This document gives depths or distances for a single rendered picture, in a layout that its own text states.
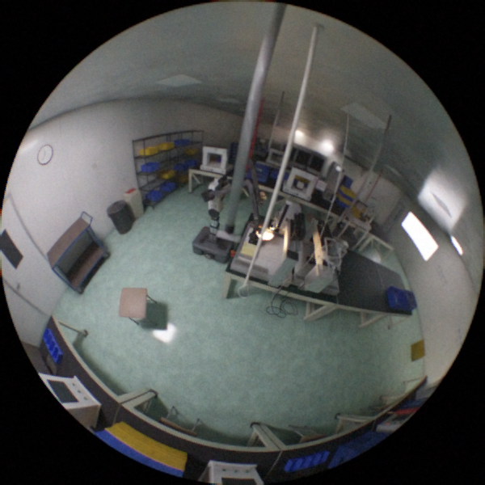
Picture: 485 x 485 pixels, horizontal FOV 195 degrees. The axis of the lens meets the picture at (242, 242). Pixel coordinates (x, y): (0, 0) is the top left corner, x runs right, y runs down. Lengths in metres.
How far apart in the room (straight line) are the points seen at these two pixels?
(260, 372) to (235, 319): 0.84
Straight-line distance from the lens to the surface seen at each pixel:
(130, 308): 1.85
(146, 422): 1.62
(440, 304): 7.41
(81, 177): 3.24
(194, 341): 2.03
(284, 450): 1.83
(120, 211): 3.13
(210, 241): 2.37
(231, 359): 2.02
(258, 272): 1.42
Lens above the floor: 2.01
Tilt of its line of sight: 45 degrees down
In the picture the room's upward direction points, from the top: 15 degrees clockwise
